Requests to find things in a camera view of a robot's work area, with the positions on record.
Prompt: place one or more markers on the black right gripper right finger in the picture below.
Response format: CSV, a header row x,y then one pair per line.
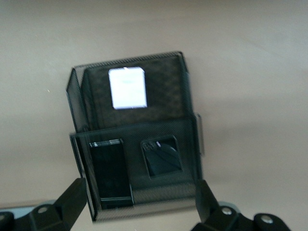
x,y
204,202

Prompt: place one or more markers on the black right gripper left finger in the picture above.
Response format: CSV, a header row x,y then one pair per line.
x,y
72,199

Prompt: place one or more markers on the long black phone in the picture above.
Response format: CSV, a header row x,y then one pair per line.
x,y
110,173

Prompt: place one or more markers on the small black flip phone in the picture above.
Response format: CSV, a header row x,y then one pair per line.
x,y
161,158

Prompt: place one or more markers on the lavender flip phone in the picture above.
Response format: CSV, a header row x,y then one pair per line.
x,y
127,89

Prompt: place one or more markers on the black mesh two-tier basket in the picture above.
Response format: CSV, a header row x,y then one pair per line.
x,y
163,103

